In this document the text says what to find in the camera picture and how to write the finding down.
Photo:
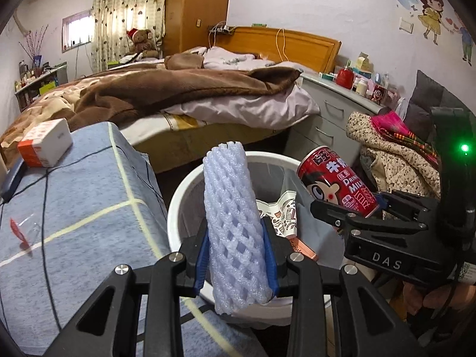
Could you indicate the printed paper cup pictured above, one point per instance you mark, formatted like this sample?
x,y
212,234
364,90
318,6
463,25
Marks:
x,y
282,212

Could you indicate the red cartoon box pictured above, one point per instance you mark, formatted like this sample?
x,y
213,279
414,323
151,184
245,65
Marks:
x,y
379,95

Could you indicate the shelf with bottles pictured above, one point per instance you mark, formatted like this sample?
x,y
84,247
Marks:
x,y
41,81

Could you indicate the grey drawer nightstand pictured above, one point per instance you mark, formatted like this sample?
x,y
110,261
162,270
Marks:
x,y
327,119

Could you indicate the pile of clothes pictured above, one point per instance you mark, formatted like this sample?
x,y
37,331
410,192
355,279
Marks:
x,y
394,163

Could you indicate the bed mattress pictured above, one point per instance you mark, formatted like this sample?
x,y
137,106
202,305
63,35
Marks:
x,y
208,137

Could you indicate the white foam net sleeve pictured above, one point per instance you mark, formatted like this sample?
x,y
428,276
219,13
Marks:
x,y
230,212

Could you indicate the power strip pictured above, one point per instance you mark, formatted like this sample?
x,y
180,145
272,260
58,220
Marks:
x,y
223,28

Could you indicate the dark blue glasses case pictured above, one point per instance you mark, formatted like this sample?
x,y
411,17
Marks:
x,y
13,182

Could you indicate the brown fleece blanket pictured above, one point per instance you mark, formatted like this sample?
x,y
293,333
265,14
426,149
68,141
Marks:
x,y
167,89

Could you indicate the brown teddy bear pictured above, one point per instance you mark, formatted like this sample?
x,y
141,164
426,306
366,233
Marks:
x,y
143,41

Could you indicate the white orange tissue box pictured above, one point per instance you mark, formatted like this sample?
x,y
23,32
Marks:
x,y
52,141

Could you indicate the red drink can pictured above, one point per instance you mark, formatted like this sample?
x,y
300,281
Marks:
x,y
331,178

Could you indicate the cartoon wall sticker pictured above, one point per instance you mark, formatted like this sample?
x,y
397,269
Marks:
x,y
431,7

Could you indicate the small white jar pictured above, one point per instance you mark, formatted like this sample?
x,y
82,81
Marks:
x,y
361,87

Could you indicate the pink plaid cloth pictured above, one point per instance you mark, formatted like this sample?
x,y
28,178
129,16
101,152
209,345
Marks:
x,y
394,126

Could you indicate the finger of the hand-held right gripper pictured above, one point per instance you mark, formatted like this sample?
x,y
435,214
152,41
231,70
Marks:
x,y
334,215
409,206

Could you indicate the white trash bin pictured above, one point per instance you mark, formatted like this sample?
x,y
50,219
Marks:
x,y
186,200

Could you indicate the person's right hand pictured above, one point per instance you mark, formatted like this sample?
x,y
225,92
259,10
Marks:
x,y
435,299

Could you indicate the pale pink quilt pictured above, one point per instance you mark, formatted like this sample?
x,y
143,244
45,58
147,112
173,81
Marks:
x,y
241,106

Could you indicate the white wall socket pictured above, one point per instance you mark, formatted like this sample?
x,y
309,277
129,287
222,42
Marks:
x,y
406,25

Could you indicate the wooden headboard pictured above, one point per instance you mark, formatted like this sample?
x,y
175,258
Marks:
x,y
305,50

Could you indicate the tan patterned blanket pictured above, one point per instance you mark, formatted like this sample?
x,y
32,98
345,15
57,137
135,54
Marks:
x,y
44,106

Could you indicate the blue checked tablecloth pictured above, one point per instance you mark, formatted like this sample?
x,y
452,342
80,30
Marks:
x,y
93,249

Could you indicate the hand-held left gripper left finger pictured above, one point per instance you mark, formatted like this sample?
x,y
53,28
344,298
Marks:
x,y
202,256

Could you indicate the red pink medicine box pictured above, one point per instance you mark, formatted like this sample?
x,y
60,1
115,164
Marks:
x,y
303,249

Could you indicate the window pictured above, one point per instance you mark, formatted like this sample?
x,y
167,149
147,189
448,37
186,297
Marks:
x,y
78,29

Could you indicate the wooden wardrobe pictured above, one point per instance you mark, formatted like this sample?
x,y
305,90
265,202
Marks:
x,y
197,7

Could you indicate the twig bouquet in blue vase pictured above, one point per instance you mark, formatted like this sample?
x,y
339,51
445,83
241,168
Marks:
x,y
37,60

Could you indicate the pale tissue box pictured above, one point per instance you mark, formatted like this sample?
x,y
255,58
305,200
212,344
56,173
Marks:
x,y
361,64

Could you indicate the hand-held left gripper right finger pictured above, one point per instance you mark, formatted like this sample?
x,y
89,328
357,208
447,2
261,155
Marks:
x,y
270,260

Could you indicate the dark grey cushion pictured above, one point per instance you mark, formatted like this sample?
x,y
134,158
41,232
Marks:
x,y
427,96

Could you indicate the cream patterned curtain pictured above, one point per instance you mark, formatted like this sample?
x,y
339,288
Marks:
x,y
122,0

